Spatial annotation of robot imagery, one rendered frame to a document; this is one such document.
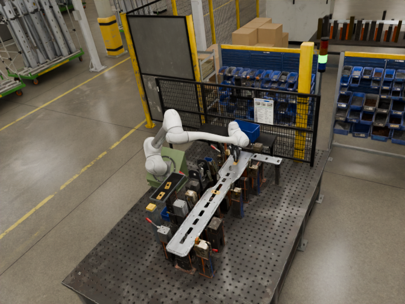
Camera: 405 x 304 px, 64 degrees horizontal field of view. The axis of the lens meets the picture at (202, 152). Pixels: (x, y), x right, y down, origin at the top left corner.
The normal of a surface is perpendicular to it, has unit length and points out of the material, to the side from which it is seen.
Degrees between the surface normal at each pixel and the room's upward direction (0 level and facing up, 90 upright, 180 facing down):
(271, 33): 90
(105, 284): 0
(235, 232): 0
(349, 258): 0
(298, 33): 90
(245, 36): 90
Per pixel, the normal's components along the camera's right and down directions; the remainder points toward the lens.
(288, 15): -0.49, 0.55
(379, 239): -0.11, -0.81
